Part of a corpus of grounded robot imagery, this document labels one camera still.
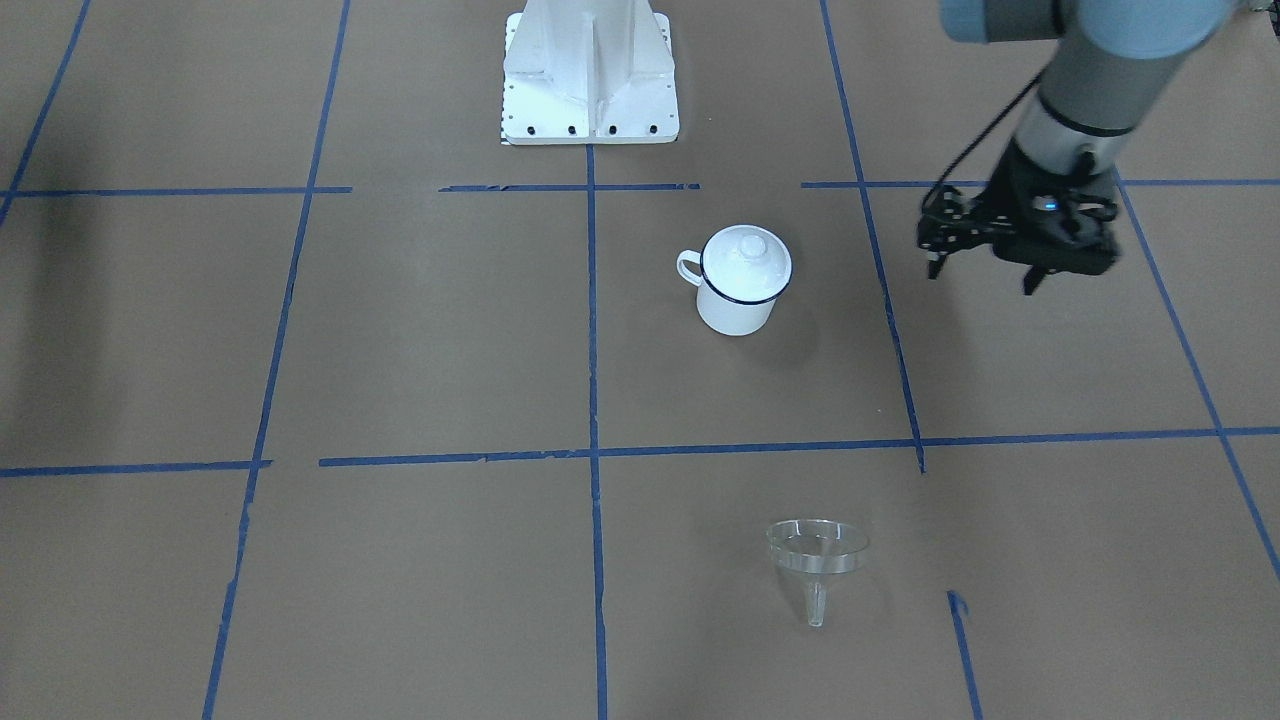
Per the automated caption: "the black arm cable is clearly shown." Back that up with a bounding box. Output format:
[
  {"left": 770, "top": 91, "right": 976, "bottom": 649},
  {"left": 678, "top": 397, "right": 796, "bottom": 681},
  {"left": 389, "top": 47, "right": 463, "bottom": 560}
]
[{"left": 920, "top": 70, "right": 1046, "bottom": 217}]

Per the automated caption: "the white pedestal column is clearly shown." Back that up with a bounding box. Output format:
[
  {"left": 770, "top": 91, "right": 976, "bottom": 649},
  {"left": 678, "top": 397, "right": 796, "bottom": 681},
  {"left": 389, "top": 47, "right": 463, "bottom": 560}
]
[{"left": 500, "top": 1, "right": 680, "bottom": 146}]

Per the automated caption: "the white enamel mug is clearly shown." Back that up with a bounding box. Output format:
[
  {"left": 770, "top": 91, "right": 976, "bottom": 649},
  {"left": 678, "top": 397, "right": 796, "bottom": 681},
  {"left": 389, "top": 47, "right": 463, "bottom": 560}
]
[{"left": 675, "top": 224, "right": 794, "bottom": 337}]

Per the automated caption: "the clear plastic funnel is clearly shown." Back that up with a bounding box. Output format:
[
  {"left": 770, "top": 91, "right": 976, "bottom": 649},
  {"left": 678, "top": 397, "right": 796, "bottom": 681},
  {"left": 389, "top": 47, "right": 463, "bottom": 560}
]
[{"left": 765, "top": 518, "right": 870, "bottom": 628}]

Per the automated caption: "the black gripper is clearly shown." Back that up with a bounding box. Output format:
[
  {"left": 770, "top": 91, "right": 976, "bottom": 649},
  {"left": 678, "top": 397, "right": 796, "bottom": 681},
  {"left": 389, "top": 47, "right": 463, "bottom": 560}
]
[{"left": 986, "top": 141, "right": 1121, "bottom": 296}]

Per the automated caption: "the white mug lid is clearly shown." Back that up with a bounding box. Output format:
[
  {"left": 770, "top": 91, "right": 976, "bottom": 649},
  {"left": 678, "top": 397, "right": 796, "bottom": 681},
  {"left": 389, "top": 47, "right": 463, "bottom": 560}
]
[{"left": 700, "top": 224, "right": 794, "bottom": 305}]

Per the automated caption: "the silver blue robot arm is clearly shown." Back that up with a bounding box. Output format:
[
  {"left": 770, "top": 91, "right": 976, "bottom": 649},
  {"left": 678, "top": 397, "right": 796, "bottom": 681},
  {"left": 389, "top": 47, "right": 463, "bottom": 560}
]
[{"left": 916, "top": 1, "right": 1242, "bottom": 295}]

